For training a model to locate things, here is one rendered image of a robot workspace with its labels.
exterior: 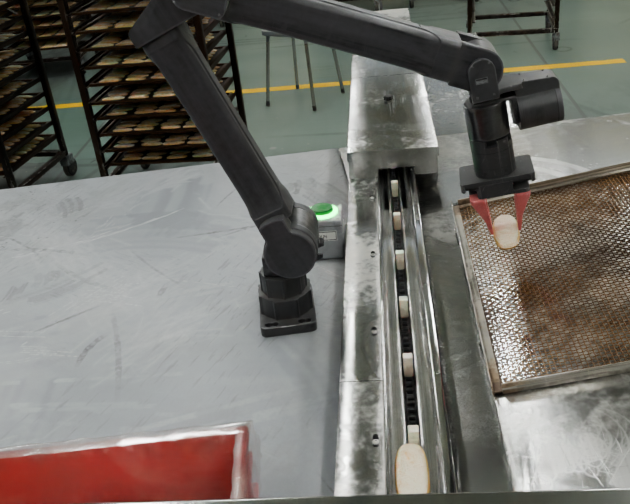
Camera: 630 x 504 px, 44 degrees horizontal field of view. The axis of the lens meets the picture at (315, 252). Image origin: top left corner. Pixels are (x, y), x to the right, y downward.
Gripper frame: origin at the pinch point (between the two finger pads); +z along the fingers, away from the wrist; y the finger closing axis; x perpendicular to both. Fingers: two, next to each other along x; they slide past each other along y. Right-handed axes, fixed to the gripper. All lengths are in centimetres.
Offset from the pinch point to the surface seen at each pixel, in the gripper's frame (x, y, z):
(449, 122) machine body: 81, -9, 13
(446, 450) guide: -37.4, -10.3, 6.9
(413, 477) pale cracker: -41.5, -13.9, 6.4
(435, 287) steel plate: 3.9, -12.4, 11.2
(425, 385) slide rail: -24.5, -13.0, 7.8
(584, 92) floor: 341, 54, 109
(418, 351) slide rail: -17.3, -14.0, 7.7
